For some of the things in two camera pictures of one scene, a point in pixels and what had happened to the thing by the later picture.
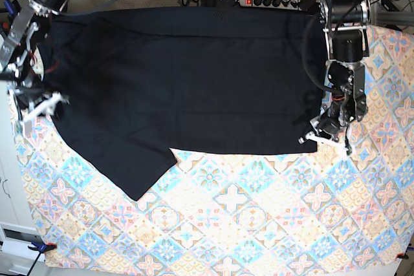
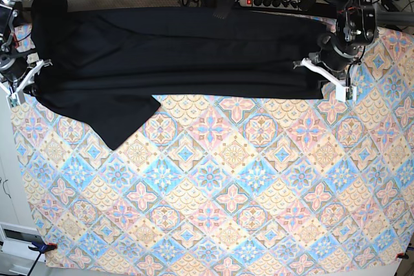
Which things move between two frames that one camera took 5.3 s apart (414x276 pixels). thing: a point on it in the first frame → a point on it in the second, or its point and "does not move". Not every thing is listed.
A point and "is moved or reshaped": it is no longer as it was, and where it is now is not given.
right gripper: x=328 y=121 → x=335 y=55
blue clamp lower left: x=41 y=248 does not move
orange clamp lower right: x=402 y=255 does not move
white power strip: x=266 y=2 does not move
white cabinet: x=19 y=229 does not move
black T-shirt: x=127 y=84 is moved or reshaped
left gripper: x=27 y=98 → x=13 y=67
